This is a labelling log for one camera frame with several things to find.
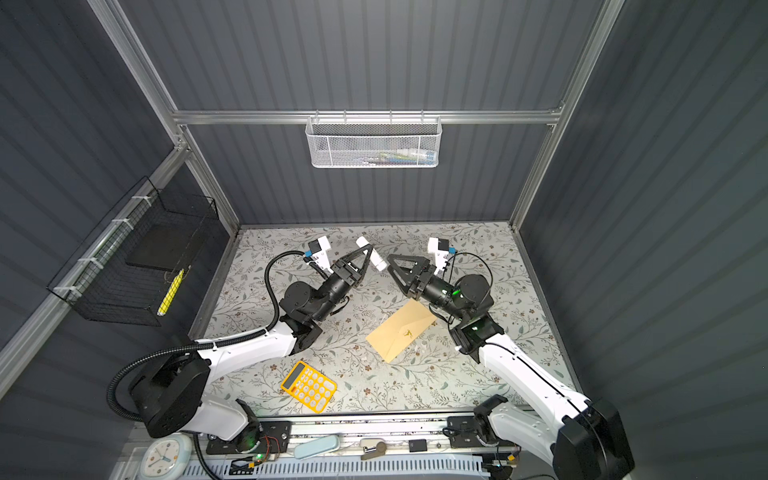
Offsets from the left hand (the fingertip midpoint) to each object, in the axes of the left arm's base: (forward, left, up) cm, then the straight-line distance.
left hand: (374, 249), depth 67 cm
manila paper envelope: (-3, -7, -35) cm, 35 cm away
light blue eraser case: (-32, +16, -35) cm, 50 cm away
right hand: (-6, -3, 0) cm, 7 cm away
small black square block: (-34, -9, -35) cm, 49 cm away
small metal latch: (-34, +1, -34) cm, 48 cm away
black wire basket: (+4, +60, -7) cm, 60 cm away
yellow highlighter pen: (-6, +48, -8) cm, 49 cm away
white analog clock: (-33, +50, -34) cm, 69 cm away
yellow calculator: (-18, +19, -35) cm, 44 cm away
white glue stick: (-1, 0, -2) cm, 2 cm away
